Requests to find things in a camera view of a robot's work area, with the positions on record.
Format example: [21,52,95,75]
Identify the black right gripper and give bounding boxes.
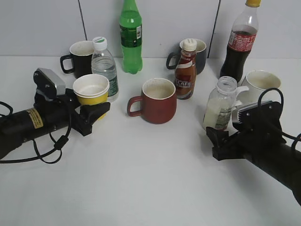
[206,110,286,161]

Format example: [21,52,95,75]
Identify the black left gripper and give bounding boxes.
[34,89,111,136]

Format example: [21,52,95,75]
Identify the yellow paper cup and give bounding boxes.
[72,74,110,105]

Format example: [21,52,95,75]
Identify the clear plastic milk bottle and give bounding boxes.
[203,76,237,131]

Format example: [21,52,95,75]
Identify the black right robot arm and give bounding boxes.
[206,101,301,202]

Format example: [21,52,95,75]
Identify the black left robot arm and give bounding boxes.
[0,89,111,164]

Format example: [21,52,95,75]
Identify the clear water bottle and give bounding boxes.
[91,37,119,103]

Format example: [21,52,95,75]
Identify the black ceramic mug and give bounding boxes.
[60,40,94,79]

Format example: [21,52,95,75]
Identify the brown coffee drink bottle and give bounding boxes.
[174,38,197,100]

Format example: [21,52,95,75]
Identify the red ceramic mug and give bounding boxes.
[127,78,177,124]

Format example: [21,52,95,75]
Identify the dark grey ceramic mug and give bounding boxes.
[166,39,207,75]

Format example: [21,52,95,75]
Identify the green soda bottle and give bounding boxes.
[119,0,143,74]

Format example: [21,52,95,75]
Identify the dark cola bottle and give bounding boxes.
[220,0,261,82]

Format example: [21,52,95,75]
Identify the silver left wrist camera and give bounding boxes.
[33,68,66,99]

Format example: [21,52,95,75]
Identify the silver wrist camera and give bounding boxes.
[33,68,66,99]
[232,103,261,125]

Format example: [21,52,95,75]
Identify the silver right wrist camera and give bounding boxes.
[232,103,261,125]

